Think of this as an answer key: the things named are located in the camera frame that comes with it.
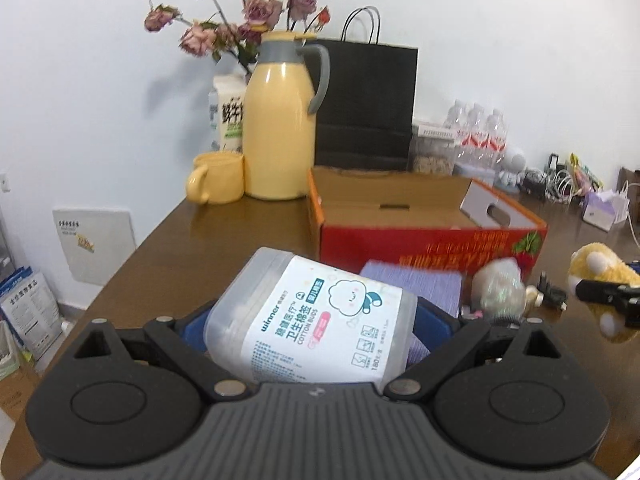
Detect clear cotton swab box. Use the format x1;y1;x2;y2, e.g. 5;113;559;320
204;247;418;393

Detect black paper bag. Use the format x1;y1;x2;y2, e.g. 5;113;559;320
302;6;419;171

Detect yellow plush toy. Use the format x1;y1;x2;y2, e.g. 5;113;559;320
567;242;640;345

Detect orange cardboard box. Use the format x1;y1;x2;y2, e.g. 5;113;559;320
306;166;548;281

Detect purple woven cloth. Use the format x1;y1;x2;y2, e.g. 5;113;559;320
360;259;463;366

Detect white robot speaker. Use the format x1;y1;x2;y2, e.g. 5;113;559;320
494;146;527;192

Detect white flat box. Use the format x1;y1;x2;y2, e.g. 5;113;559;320
414;121;458;138

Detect dried pink rose bouquet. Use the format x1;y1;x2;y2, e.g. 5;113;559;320
144;0;332;76

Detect white wall panel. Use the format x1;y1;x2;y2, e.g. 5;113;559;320
52;206;137;287

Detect blue white printed bag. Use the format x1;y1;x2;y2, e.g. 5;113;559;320
0;267;63;361

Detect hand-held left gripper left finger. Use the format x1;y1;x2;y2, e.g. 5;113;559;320
74;301;248;402

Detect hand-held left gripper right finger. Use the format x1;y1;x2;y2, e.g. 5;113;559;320
382;300;567;401

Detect tangle of charger cables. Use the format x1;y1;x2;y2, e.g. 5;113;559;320
520;152;586;206

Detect yellow thermos jug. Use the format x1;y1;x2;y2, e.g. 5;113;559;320
243;31;331;200

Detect white milk carton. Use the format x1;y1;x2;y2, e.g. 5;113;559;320
207;74;248;153

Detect clear water bottle red label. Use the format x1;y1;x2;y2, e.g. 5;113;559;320
465;103;488;166
482;108;509;171
444;100;470;161

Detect iridescent cellophane bag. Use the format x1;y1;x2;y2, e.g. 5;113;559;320
472;257;543;321

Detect yellow mug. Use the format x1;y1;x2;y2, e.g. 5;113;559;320
186;151;246;205

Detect purple tissue pack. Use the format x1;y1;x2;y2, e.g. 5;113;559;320
582;189;630;232

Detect colourful snack packets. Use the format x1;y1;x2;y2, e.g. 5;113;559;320
570;154;603;193

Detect clear seed container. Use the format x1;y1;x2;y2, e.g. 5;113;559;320
410;132;458;176

